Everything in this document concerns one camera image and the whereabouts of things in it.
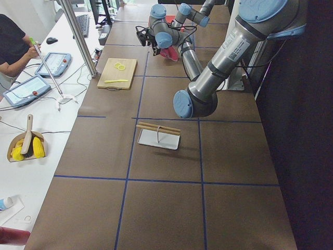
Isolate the wooden cutting board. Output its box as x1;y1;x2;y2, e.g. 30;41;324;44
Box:
97;58;137;90

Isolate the aluminium frame post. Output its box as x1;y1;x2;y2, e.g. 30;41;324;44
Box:
59;0;98;78

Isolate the pink cleaning cloth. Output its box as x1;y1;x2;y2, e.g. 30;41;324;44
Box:
160;46;178;62

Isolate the reacher grabber stick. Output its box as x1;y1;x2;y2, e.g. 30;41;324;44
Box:
29;37;78;111

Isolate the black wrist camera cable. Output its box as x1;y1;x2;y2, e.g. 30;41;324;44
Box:
166;22;198;47

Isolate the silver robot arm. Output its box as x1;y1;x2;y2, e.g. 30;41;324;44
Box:
173;0;308;118
135;1;215;81

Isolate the lower teach pendant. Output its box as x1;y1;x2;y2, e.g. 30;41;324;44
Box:
3;76;51;107

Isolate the black computer mouse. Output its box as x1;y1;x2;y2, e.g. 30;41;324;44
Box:
46;37;58;45

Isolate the person in black shirt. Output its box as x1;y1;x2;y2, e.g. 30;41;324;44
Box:
1;14;39;78

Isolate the wooden dustpan with brush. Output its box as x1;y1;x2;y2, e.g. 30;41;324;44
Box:
7;114;46;162

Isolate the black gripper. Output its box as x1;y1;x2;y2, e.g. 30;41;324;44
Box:
135;26;159;56

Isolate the upper teach pendant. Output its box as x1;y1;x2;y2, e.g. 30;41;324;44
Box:
35;52;72;78

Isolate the black keyboard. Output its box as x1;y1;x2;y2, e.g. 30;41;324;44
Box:
76;14;89;38

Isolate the teach pendant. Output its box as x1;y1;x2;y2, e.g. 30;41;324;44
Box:
3;76;51;107
35;52;72;78

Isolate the yellow plastic knife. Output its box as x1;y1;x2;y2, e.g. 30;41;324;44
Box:
104;79;128;83

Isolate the white tube bottle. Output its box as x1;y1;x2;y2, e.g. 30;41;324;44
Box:
0;197;14;211

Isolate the white towel rack stand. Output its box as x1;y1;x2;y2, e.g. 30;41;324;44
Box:
136;122;181;150

